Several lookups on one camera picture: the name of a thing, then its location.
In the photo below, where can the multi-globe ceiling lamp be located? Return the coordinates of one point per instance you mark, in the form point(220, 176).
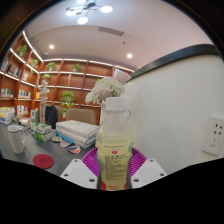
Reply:
point(82, 20)

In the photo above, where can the thin blue book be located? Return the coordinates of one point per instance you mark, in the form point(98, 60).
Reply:
point(80, 142)

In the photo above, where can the clear yellow drink bottle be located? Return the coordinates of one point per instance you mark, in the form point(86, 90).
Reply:
point(114, 146)

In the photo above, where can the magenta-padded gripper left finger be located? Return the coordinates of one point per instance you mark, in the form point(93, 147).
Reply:
point(78, 173)

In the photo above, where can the small printed oval trinket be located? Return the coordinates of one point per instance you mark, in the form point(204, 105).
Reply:
point(65, 143)
point(74, 149)
point(56, 139)

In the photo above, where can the wooden artist mannequin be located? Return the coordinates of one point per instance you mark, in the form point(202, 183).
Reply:
point(43, 100)

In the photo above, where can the beige chair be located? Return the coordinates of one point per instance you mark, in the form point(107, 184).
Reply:
point(81, 116)

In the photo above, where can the wooden shelf unit with books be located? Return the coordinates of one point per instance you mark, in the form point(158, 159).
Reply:
point(80, 86)

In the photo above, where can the colourful book stack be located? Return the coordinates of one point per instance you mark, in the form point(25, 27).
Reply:
point(6, 116)

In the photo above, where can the white geometric-patterned cup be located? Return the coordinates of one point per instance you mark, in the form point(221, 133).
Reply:
point(16, 140)

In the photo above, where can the dark chair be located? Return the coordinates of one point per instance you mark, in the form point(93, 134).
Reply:
point(51, 116)

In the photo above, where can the ceiling air vent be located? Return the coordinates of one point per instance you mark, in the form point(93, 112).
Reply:
point(111, 31)

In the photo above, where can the white wall socket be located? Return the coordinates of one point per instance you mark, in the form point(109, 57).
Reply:
point(215, 135)

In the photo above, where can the recessed ceiling spotlight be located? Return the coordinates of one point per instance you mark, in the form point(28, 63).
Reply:
point(51, 46)
point(129, 55)

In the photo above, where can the flat round red coaster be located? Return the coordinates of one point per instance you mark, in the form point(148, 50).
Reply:
point(43, 161)

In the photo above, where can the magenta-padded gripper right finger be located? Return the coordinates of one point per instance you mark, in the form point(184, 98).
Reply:
point(148, 172)

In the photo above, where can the dark magazine stack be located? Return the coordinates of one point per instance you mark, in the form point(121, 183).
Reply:
point(25, 121)

